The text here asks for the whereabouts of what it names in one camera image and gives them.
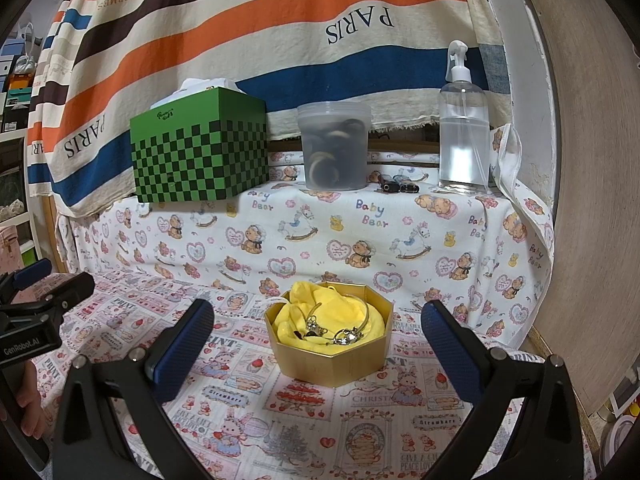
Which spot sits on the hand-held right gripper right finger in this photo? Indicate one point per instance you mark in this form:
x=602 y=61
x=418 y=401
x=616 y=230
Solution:
x=450 y=355

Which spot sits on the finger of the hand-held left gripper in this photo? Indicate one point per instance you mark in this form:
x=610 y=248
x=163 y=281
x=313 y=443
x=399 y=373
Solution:
x=25 y=275
x=65 y=292

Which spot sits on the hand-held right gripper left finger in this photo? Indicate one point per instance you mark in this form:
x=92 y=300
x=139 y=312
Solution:
x=180 y=355

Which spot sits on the silver bangle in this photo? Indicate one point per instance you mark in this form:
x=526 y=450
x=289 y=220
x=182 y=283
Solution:
x=368 y=317

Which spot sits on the gold octagonal box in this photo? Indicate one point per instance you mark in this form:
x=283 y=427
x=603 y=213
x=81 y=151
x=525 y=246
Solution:
x=325 y=365

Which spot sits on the person's left hand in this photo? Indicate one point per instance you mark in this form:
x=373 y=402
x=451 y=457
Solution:
x=30 y=400

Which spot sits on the pink quilted bag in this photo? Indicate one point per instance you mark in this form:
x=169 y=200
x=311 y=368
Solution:
x=10 y=247

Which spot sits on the yellow cloth pouch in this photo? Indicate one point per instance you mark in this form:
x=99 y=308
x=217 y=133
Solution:
x=340 y=310

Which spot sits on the red and white printed tablecloth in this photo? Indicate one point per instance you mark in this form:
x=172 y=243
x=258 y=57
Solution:
x=300 y=425

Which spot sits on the storage shelf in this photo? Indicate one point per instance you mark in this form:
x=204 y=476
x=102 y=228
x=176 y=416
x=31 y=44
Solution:
x=15 y=135

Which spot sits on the bear print cloth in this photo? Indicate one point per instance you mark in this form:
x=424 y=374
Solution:
x=350 y=230

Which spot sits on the white plastic object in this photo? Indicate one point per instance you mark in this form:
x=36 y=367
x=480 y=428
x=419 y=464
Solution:
x=620 y=425

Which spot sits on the green checkered box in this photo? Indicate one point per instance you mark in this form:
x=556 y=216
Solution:
x=200 y=160

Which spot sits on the clear spray bottle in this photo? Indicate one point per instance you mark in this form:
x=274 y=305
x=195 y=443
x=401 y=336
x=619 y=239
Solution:
x=464 y=150

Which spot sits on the translucent plastic container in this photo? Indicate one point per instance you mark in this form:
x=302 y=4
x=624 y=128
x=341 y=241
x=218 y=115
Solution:
x=335 y=150

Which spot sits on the white tissue paper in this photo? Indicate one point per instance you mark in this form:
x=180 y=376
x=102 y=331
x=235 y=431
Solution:
x=200 y=87

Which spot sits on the striped printed cloth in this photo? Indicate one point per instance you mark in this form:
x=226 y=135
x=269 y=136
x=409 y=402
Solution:
x=250 y=35

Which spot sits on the wooden frame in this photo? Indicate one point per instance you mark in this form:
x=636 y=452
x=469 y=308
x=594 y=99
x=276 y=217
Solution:
x=52 y=235

